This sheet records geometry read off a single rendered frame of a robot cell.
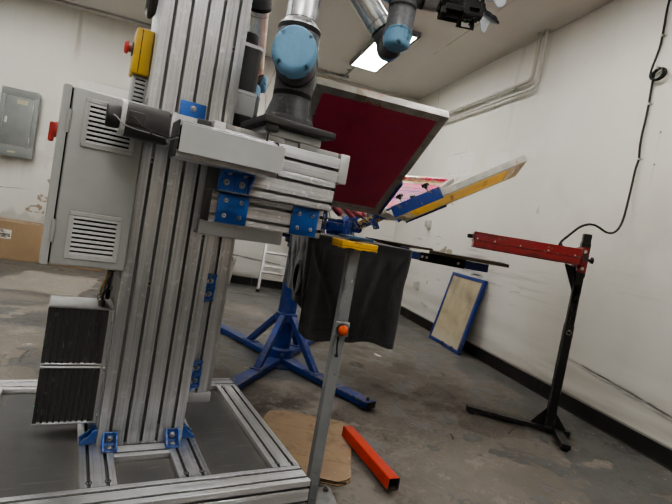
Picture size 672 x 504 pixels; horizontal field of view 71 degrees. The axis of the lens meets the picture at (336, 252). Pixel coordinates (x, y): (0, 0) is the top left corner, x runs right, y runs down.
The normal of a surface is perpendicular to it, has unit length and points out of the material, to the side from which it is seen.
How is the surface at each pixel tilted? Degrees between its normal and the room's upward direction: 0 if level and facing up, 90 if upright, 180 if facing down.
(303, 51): 98
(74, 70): 90
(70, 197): 90
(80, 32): 90
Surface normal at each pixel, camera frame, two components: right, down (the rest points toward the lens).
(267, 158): 0.48, 0.13
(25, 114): 0.26, 0.10
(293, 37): 0.04, 0.19
